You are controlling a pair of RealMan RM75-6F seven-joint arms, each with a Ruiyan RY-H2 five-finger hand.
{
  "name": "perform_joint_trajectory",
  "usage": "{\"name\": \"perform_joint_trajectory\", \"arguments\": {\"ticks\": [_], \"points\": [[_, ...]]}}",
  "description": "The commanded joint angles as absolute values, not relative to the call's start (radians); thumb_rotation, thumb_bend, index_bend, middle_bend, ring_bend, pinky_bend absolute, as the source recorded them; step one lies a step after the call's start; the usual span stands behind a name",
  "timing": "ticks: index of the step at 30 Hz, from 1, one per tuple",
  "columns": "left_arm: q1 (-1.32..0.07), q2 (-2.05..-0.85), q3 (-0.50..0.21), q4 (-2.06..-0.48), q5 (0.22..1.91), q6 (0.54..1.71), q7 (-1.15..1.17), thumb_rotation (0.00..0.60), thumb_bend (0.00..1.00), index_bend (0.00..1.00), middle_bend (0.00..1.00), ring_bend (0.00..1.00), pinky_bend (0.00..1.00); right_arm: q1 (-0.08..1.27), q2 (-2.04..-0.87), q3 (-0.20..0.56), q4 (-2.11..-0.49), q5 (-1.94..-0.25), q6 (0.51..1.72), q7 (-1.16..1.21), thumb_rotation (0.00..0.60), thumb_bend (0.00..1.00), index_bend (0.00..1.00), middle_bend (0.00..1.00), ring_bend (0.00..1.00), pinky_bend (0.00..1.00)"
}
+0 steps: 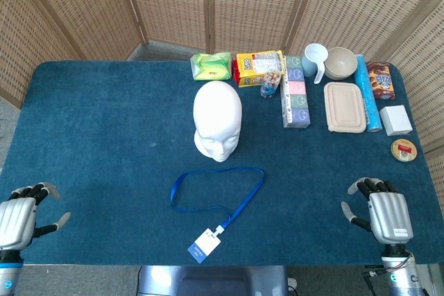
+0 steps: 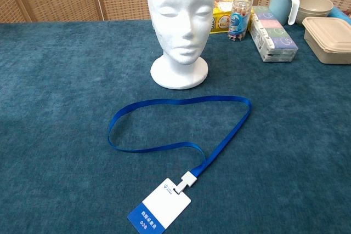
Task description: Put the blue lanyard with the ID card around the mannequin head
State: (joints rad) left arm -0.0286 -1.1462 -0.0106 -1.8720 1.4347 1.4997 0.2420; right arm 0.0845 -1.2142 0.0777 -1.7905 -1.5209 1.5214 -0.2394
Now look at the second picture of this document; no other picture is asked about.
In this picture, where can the white foam mannequin head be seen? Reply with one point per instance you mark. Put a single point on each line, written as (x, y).
(181, 25)

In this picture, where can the yellow biscuit box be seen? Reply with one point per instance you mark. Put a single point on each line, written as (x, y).
(220, 20)

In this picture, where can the clear jar of crayons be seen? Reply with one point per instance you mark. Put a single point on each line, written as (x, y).
(239, 20)

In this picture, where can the pastel tissue multipack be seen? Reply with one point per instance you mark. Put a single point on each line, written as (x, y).
(274, 36)

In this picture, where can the teal table cloth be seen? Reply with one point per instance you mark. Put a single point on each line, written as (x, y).
(55, 135)

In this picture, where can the beige lidded lunch box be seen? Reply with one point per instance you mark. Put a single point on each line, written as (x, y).
(329, 36)

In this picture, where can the beige bowl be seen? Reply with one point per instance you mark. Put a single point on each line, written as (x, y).
(315, 6)

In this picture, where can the blue cylindrical tube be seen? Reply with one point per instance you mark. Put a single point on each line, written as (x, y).
(338, 14)

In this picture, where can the brown cookie bag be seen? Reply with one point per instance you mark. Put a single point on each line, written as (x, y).
(347, 12)

